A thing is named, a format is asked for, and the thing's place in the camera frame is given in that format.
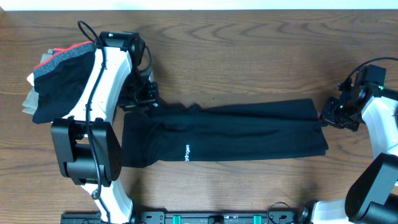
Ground black pants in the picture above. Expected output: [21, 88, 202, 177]
[122, 99, 328, 168]

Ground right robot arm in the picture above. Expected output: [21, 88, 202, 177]
[307, 87, 397, 224]

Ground left black cable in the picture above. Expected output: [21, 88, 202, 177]
[76, 20, 113, 224]

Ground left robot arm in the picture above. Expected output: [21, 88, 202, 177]
[51, 32, 158, 223]

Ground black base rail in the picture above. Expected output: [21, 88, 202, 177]
[60, 210, 312, 224]

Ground black folded shorts grey waistband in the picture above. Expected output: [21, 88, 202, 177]
[32, 41, 96, 124]

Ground khaki folded garment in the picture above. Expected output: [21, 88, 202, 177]
[22, 49, 69, 118]

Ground white folded garment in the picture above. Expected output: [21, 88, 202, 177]
[27, 73, 34, 86]

